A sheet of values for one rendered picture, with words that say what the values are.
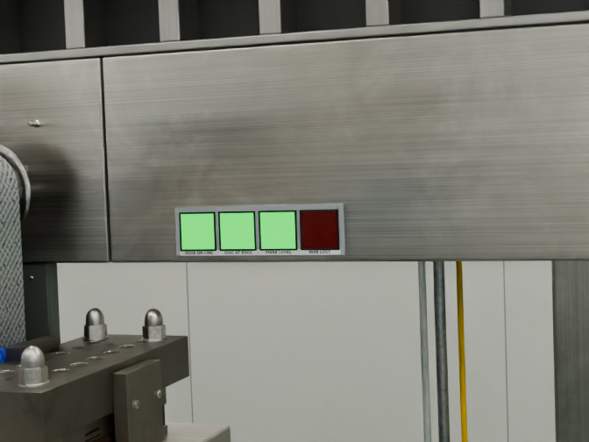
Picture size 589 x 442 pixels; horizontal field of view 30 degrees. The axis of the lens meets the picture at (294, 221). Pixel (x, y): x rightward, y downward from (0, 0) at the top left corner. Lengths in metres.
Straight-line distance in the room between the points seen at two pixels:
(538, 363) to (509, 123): 2.46
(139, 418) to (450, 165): 0.52
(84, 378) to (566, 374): 0.68
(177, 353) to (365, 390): 2.43
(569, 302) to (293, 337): 2.50
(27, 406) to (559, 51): 0.78
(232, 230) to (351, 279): 2.41
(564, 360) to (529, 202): 0.28
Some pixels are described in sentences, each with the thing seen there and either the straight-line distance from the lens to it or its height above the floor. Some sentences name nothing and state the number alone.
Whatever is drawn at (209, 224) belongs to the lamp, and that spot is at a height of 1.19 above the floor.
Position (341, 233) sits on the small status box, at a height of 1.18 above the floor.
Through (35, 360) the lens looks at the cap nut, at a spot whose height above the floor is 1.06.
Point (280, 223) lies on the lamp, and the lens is 1.51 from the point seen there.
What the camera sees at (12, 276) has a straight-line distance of 1.58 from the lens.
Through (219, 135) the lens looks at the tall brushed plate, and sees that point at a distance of 1.55.
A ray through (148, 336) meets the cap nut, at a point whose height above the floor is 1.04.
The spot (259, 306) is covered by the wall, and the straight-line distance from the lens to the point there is 4.05.
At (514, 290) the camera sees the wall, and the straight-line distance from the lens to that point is 3.82.
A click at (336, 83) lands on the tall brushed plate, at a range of 1.49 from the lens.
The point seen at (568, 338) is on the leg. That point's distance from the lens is 1.62.
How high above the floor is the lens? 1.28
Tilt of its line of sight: 3 degrees down
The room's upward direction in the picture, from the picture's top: 2 degrees counter-clockwise
